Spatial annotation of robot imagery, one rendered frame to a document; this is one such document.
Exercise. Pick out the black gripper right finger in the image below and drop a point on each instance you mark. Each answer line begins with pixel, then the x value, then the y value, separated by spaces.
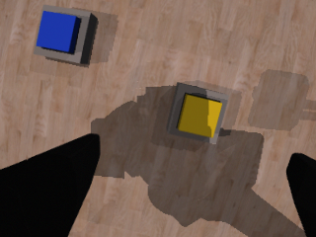
pixel 301 174

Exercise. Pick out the yellow button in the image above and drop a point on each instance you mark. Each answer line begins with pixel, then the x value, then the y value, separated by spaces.
pixel 197 113

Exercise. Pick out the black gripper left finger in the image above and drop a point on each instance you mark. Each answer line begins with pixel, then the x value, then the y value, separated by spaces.
pixel 41 196

